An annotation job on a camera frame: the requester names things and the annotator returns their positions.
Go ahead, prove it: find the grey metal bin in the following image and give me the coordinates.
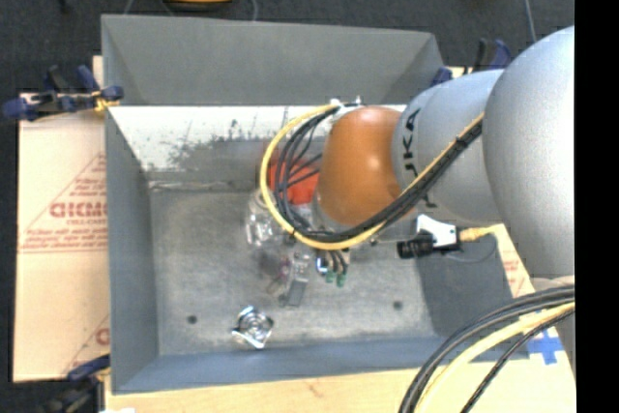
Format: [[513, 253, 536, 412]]
[[100, 14, 529, 396]]

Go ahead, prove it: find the black cylinder on white bracket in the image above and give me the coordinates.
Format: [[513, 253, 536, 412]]
[[396, 213, 494, 260]]

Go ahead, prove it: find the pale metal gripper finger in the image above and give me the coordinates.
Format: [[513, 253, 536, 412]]
[[266, 255, 293, 297], [284, 277, 310, 309]]

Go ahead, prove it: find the clear glass cup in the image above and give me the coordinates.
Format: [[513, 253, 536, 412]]
[[244, 187, 296, 253]]

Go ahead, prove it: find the red-orange plastic object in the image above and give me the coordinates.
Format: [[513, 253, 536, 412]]
[[267, 148, 323, 210]]

